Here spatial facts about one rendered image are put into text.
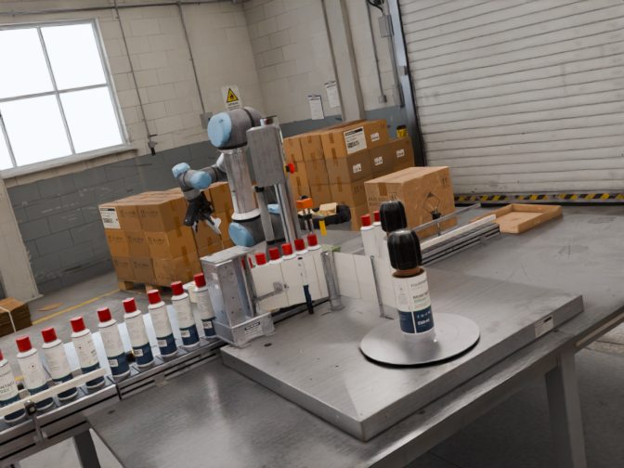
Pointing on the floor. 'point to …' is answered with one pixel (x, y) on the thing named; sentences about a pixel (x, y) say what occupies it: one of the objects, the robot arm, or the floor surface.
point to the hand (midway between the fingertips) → (207, 234)
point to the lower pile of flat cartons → (13, 317)
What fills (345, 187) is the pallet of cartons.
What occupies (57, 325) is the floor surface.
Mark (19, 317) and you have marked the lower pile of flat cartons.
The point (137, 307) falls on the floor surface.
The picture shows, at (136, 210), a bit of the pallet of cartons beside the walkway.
